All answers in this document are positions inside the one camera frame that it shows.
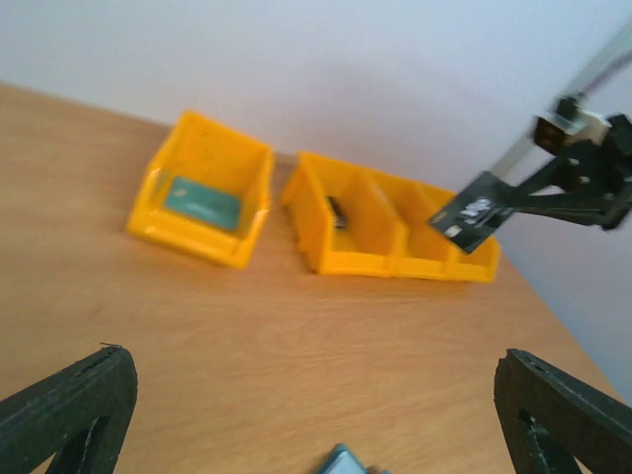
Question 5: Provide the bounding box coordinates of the single yellow bin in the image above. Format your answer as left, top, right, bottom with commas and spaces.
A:
126, 110, 275, 269

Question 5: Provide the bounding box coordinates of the teal credit card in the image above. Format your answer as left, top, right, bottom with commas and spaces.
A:
165, 177, 241, 231

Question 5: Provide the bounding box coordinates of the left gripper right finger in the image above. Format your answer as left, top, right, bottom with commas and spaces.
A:
494, 349, 631, 473

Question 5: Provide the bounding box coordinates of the right aluminium frame post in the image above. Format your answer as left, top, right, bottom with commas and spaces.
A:
490, 20, 631, 179

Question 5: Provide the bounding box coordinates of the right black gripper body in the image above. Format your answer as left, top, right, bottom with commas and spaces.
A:
558, 114, 631, 227

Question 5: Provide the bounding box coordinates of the blue card holder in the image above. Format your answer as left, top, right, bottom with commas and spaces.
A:
316, 443, 389, 474

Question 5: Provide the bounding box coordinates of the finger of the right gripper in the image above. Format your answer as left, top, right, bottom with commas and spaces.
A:
508, 195, 620, 230
513, 157, 568, 195

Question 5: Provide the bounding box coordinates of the yellow bin with black card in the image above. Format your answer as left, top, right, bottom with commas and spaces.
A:
280, 151, 407, 277

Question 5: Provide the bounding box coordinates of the black VIP credit card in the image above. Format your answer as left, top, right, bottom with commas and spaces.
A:
428, 172, 514, 254

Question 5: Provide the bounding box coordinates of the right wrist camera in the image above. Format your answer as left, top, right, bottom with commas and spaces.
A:
532, 95, 611, 155

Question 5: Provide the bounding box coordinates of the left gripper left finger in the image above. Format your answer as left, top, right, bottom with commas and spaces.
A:
1, 346, 138, 473

